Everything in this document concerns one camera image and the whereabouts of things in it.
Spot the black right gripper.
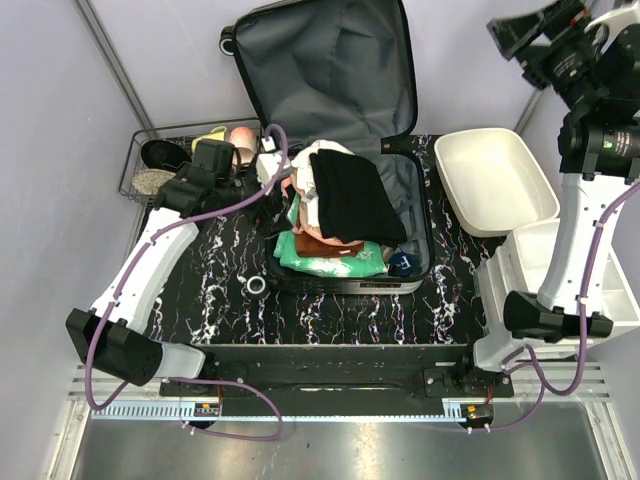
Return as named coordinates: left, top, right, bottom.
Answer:
left=483, top=0, right=602, bottom=113

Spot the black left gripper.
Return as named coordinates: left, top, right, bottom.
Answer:
left=216, top=154, right=293, bottom=237

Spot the brown towel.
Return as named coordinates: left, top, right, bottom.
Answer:
left=294, top=202, right=364, bottom=258

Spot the black garment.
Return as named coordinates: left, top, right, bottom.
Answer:
left=310, top=149, right=407, bottom=248

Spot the green tie-dye cloth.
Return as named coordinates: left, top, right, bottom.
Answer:
left=273, top=195, right=388, bottom=278

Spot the space astronaut kids suitcase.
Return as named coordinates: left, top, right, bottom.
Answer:
left=219, top=1, right=434, bottom=295

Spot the pink floral mesh pouch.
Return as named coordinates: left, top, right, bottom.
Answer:
left=281, top=178, right=358, bottom=247

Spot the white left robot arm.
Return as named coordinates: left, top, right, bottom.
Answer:
left=66, top=138, right=289, bottom=396

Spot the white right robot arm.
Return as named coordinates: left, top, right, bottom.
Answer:
left=453, top=1, right=639, bottom=397

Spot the pink mug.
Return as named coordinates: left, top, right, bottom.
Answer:
left=229, top=126, right=257, bottom=152

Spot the yellow mug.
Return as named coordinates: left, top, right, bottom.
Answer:
left=191, top=126, right=227, bottom=152

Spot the black bowl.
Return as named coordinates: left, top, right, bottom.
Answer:
left=140, top=140, right=191, bottom=173

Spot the speckled grey plate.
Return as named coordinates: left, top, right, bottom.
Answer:
left=131, top=169, right=175, bottom=196

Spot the white plastic basin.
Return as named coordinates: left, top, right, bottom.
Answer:
left=434, top=128, right=560, bottom=238

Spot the white compartment organizer box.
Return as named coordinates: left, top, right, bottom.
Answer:
left=505, top=219, right=639, bottom=345

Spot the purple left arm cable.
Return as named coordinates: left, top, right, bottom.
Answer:
left=84, top=124, right=285, bottom=441

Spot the black wire dish rack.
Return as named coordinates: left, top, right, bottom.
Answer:
left=118, top=117, right=263, bottom=206

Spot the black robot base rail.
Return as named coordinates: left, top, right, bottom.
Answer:
left=200, top=344, right=514, bottom=400

